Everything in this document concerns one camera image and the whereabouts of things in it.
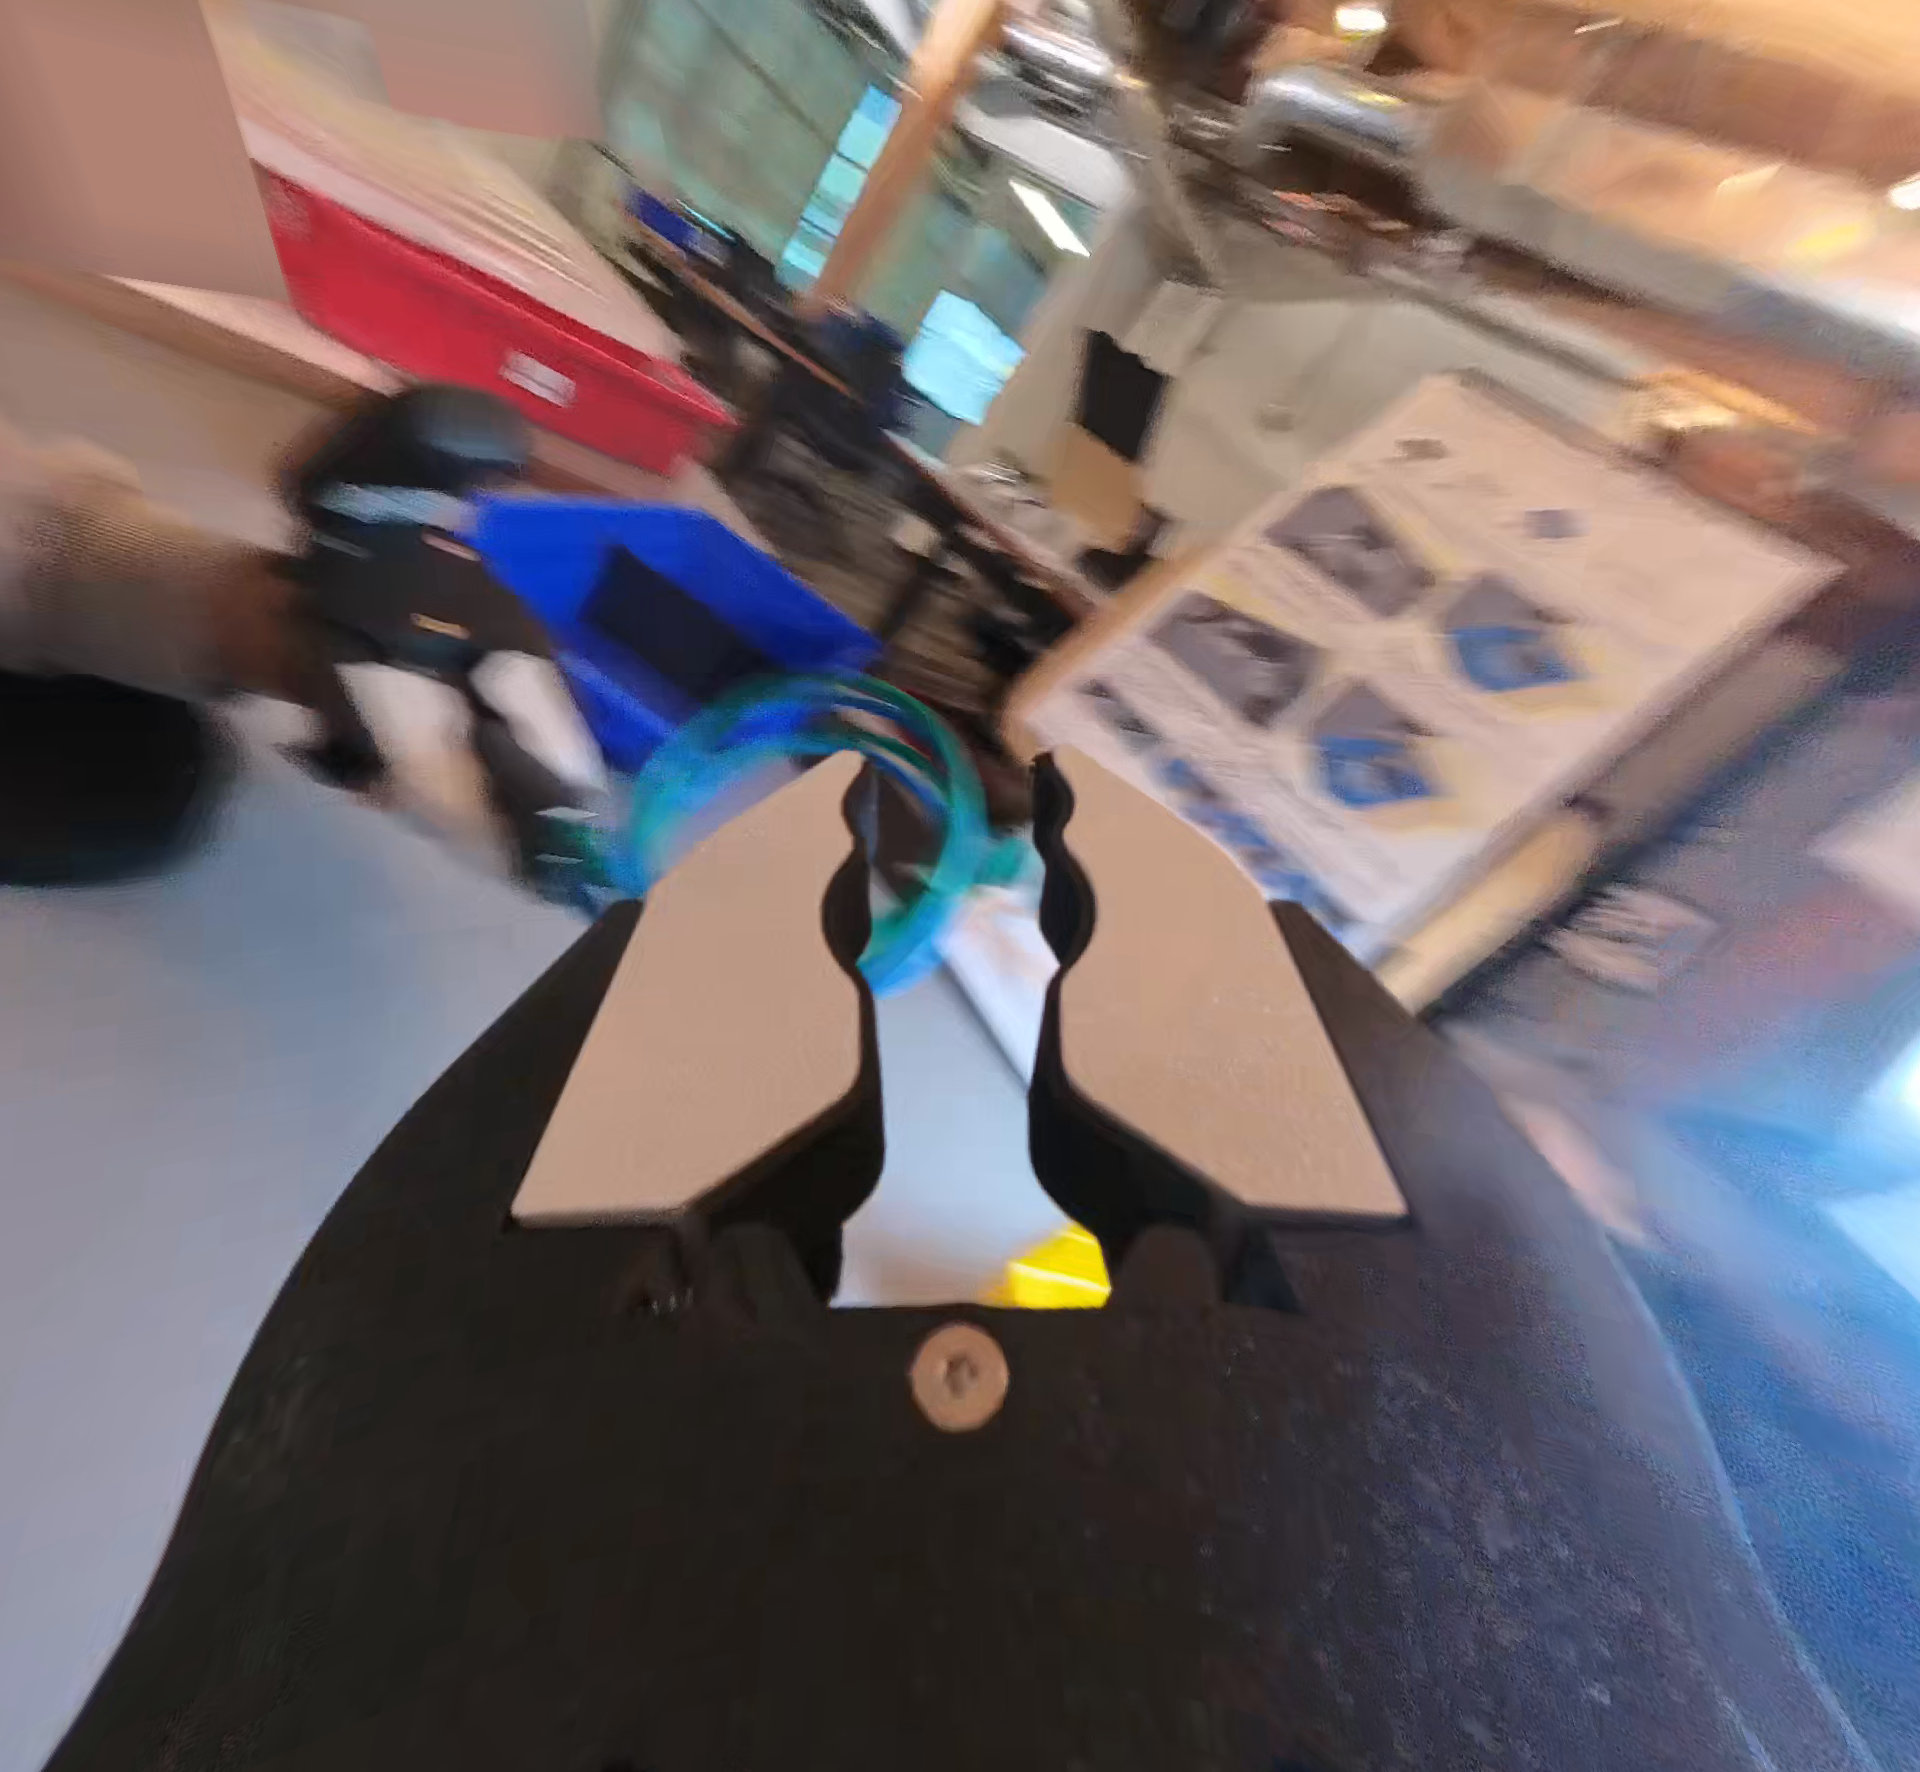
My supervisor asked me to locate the wooden pillar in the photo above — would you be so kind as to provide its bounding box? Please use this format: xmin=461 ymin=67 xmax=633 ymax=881
xmin=809 ymin=0 xmax=1027 ymax=304

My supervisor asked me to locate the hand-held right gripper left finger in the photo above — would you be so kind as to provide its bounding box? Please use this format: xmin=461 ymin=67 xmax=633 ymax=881
xmin=510 ymin=750 xmax=888 ymax=1231

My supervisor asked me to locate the blue plastic bin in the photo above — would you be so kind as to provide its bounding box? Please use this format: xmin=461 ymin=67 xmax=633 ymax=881
xmin=464 ymin=494 xmax=888 ymax=776

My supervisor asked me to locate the green ethernet cable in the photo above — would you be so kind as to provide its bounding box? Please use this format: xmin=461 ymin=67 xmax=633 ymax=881
xmin=533 ymin=670 xmax=1037 ymax=904

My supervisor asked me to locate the red plastic tote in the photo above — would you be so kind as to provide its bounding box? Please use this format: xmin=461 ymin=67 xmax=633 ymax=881
xmin=246 ymin=160 xmax=736 ymax=477

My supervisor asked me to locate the black bin divider panel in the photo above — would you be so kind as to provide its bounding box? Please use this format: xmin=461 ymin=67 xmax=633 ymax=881
xmin=582 ymin=550 xmax=766 ymax=694

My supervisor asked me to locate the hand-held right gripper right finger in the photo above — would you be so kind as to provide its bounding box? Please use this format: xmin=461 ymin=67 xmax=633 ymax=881
xmin=1027 ymin=747 xmax=1411 ymax=1237

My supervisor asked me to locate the person's left forearm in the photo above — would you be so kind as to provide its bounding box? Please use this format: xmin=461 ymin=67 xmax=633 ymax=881
xmin=0 ymin=429 xmax=302 ymax=700

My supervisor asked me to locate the wooden instruction board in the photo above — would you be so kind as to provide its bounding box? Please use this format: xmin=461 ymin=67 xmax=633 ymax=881
xmin=1006 ymin=369 xmax=1846 ymax=964

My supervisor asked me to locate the blue ethernet cable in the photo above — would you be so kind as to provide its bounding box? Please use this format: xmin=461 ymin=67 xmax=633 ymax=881
xmin=626 ymin=674 xmax=991 ymax=997

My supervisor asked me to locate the yellow plastic bin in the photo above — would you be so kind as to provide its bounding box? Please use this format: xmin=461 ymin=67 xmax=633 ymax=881
xmin=1002 ymin=1226 xmax=1113 ymax=1310

